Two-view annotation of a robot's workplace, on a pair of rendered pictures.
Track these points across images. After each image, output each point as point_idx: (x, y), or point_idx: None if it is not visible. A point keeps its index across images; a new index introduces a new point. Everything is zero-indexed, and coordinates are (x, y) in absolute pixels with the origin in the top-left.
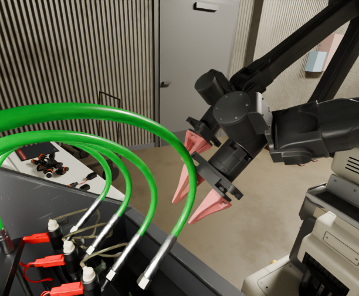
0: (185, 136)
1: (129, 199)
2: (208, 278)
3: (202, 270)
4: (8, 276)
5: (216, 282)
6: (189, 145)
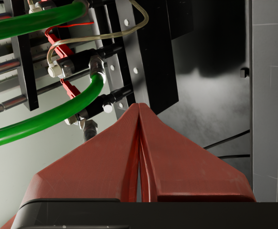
0: (66, 155)
1: (73, 18)
2: (258, 126)
3: (264, 112)
4: (11, 2)
5: (262, 140)
6: (143, 152)
